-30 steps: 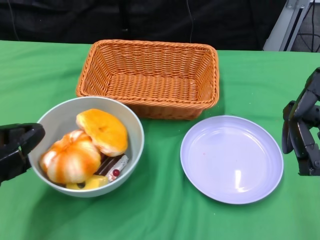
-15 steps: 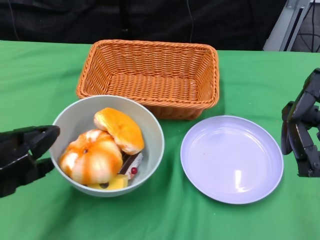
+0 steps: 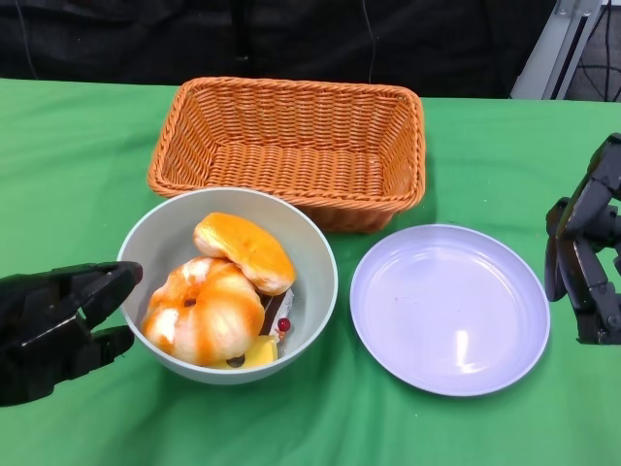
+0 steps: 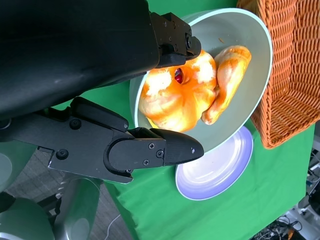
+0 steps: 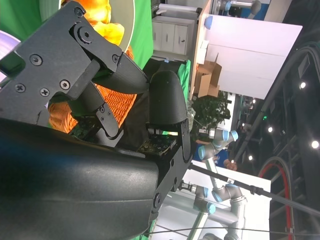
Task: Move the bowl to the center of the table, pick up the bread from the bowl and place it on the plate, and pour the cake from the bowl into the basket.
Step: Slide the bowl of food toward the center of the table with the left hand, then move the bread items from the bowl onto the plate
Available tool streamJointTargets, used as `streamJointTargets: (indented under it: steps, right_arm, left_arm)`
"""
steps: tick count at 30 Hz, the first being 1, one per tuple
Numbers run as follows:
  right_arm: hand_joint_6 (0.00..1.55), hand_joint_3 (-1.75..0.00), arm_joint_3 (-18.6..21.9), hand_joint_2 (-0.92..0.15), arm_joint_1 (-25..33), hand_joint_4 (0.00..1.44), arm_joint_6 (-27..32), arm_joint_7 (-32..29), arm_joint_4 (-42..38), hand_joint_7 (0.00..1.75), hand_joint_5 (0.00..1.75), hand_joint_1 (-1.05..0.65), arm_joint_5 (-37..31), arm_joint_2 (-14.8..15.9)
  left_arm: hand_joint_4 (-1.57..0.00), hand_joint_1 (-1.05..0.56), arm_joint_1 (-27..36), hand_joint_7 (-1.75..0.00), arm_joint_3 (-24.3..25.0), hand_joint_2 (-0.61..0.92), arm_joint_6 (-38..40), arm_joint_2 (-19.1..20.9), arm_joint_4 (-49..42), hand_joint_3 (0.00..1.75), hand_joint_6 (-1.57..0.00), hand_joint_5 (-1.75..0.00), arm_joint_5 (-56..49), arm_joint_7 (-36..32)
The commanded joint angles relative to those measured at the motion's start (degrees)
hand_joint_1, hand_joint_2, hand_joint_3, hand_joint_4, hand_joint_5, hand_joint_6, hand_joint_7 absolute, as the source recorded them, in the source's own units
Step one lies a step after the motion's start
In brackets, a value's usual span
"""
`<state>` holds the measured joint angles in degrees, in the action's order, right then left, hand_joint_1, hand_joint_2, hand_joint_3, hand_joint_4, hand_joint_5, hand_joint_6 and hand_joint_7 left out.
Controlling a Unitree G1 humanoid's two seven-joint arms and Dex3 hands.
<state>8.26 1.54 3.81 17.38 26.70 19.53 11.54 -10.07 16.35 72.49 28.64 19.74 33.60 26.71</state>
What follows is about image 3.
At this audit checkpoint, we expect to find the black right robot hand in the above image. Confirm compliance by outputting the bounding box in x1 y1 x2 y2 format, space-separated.
544 133 621 347

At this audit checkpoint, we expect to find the orange glazed ring bread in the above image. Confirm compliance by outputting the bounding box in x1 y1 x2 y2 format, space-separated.
192 212 297 297

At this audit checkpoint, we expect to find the orange white striped bread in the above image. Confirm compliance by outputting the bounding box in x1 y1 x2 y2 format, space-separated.
141 256 266 368

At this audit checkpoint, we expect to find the grey metal stand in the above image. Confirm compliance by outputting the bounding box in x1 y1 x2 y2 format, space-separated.
511 0 607 102

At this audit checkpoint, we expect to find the black backdrop curtain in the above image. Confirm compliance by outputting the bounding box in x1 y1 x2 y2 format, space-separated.
0 0 554 101

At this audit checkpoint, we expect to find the chocolate layered cake slice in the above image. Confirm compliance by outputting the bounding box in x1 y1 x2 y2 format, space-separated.
256 288 296 341

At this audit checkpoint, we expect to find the black floor cable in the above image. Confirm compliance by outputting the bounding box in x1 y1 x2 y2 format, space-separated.
579 0 621 103

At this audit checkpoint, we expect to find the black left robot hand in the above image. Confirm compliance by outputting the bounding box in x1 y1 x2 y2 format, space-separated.
0 260 144 408

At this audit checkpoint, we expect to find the yellow cake slice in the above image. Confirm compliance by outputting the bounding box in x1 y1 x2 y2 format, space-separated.
212 336 281 371

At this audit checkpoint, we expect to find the pale grey bowl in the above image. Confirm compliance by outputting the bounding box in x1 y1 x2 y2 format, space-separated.
116 187 340 386

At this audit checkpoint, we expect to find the lilac round plate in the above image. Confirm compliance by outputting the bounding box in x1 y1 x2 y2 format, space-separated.
349 223 552 398

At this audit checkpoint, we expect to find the orange wicker basket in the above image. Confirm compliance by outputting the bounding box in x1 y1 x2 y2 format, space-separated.
147 76 426 234

